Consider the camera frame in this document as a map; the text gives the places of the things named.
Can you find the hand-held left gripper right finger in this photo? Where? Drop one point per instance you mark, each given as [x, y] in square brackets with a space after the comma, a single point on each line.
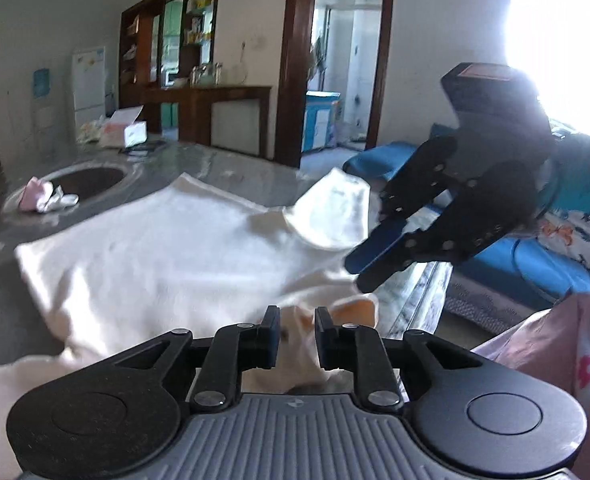
[331, 345]

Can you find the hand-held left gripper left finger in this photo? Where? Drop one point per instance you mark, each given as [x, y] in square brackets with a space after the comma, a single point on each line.
[265, 345]

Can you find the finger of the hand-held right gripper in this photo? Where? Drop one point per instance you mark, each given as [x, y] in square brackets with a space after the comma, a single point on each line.
[425, 245]
[375, 247]

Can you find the cream garment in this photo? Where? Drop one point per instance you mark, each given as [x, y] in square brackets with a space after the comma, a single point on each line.
[175, 260]

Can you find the patterned floor rug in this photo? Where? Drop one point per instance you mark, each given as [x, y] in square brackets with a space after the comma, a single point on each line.
[480, 305]

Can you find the blue sofa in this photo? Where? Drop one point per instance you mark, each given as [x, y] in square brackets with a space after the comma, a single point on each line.
[370, 160]

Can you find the blue and white chest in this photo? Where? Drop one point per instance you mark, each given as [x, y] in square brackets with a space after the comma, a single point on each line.
[320, 120]

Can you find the floral cushion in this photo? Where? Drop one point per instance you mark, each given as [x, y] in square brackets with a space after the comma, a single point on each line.
[580, 240]

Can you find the person's pink floral clothing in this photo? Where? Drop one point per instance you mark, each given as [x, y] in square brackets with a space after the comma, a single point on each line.
[575, 360]

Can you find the black flat tool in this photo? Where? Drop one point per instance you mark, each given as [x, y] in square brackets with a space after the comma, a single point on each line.
[142, 147]

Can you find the small white cloth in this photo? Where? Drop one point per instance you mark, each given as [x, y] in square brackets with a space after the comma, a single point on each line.
[62, 201]

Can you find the pink and white tissue box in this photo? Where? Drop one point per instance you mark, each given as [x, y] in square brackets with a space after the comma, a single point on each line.
[135, 132]

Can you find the pink cloth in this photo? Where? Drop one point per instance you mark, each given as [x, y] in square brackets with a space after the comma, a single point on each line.
[35, 195]

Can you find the floral cloth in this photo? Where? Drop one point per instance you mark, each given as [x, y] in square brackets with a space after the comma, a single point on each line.
[90, 130]

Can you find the white fridge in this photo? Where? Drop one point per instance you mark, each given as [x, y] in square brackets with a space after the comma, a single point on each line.
[87, 90]

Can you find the white water dispenser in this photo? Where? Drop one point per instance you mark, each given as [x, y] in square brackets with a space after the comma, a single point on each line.
[42, 115]

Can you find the blue water bottle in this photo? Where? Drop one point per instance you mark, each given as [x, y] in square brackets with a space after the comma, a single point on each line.
[41, 82]

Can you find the wooden wall shelf unit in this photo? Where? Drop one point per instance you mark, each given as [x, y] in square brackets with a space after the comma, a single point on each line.
[145, 45]

